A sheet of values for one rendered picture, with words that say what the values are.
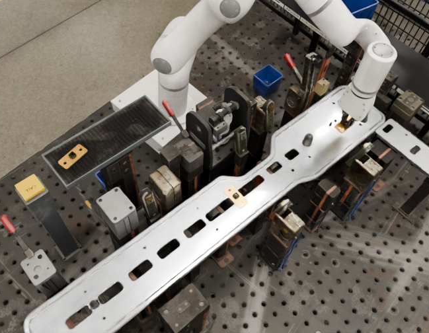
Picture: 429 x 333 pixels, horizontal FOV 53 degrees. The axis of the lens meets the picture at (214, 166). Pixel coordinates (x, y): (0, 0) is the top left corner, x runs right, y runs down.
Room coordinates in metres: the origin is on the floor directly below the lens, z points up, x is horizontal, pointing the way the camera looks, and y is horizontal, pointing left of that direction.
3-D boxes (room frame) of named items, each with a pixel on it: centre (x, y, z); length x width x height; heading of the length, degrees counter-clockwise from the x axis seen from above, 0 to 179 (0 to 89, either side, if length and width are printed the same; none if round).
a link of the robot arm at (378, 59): (0.96, -0.44, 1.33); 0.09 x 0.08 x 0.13; 164
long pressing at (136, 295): (0.64, -0.07, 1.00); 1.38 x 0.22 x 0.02; 136
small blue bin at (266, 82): (1.42, -0.21, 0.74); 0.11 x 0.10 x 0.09; 136
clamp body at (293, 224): (0.58, -0.25, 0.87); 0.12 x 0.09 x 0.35; 46
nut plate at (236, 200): (0.66, -0.08, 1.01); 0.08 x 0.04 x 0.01; 45
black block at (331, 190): (0.73, -0.39, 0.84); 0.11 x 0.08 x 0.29; 46
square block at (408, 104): (1.10, -0.69, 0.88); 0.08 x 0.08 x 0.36; 46
